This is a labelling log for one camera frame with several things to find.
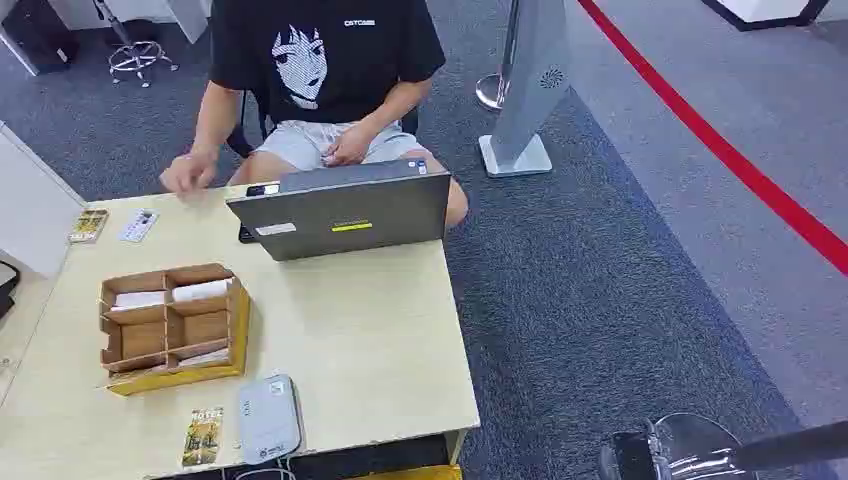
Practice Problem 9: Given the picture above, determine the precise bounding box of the grey card reader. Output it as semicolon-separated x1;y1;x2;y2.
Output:
237;374;305;466

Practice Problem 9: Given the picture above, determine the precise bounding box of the white card stack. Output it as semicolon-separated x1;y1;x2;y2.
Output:
170;278;234;305
109;290;167;314
177;347;231;370

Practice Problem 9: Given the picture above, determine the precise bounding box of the yellow box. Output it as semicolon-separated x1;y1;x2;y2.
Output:
344;463;464;480

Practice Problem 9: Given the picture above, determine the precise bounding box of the grey laptop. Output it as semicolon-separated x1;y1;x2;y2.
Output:
225;157;453;263

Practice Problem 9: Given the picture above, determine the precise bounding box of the black box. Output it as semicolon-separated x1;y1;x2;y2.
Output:
0;0;81;75

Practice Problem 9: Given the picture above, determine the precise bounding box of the white printed card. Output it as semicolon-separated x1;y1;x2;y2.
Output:
119;208;161;244

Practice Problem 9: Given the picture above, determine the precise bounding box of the yellow hotel card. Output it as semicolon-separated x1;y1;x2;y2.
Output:
68;208;111;245
181;406;225;469

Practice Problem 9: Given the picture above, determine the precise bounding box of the black seat edge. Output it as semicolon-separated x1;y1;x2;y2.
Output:
0;260;22;321

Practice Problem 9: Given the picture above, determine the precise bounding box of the person's hand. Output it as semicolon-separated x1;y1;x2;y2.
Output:
160;150;220;199
322;122;379;168

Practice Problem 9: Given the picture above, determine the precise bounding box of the chrome stool base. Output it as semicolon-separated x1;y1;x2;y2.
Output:
92;0;180;89

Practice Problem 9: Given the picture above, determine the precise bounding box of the white desk panel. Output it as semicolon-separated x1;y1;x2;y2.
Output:
47;0;215;45

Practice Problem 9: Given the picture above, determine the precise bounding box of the red barrier belt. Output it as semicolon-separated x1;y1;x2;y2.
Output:
576;0;848;278

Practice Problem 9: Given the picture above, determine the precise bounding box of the person's left hand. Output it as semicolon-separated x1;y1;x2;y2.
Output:
322;122;379;168

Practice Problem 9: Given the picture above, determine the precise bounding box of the person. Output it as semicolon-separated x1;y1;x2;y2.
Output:
158;0;470;230

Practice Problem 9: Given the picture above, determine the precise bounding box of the grey cable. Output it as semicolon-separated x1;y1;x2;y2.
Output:
231;457;299;480

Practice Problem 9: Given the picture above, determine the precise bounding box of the grey kiosk stand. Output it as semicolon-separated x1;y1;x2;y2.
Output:
478;0;574;179

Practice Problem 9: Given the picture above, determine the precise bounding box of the black robot foot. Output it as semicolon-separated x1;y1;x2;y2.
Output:
598;430;658;480

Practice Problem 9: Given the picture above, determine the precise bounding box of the person's right hand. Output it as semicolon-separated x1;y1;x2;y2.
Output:
160;150;220;199

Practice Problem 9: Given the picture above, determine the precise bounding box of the white platform with black rim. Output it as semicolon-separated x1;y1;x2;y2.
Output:
700;0;833;33

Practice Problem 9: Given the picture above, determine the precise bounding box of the wooden divided card box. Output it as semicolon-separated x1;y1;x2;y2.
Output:
97;262;253;397

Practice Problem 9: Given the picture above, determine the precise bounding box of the white cabinet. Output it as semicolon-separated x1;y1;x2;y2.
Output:
0;122;86;278

